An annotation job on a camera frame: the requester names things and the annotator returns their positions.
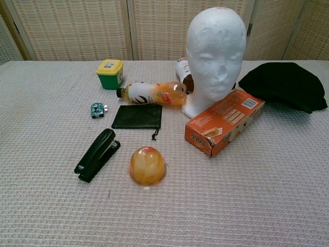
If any orange fruit jelly cup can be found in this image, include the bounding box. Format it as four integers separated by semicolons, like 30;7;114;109
127;146;169;190

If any woven folding screen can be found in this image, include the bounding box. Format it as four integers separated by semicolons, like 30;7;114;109
0;0;329;66

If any black drawstring pouch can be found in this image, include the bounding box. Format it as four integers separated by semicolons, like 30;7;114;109
111;104;163;142

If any black baseball cap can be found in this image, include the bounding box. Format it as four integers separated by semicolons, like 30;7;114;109
238;62;328;114

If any white waffle weave tablecloth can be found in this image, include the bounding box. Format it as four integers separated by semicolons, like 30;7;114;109
0;60;329;247

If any black stapler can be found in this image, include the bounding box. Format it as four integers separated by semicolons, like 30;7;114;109
74;128;121;184

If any green tub with yellow lid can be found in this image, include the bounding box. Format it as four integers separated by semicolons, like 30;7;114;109
96;59;124;91

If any orange juice plastic bottle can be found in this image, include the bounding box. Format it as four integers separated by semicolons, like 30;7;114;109
116;80;189;107

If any small teal toy car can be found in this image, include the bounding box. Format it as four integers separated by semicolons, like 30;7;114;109
90;101;109;119

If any orange cardboard snack box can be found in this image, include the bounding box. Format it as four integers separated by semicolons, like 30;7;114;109
184;89;266;158

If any white foam mannequin head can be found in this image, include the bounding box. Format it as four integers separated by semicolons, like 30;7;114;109
181;5;248;120

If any brown drink bottle white label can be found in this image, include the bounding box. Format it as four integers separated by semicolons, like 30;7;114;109
175;58;195;94

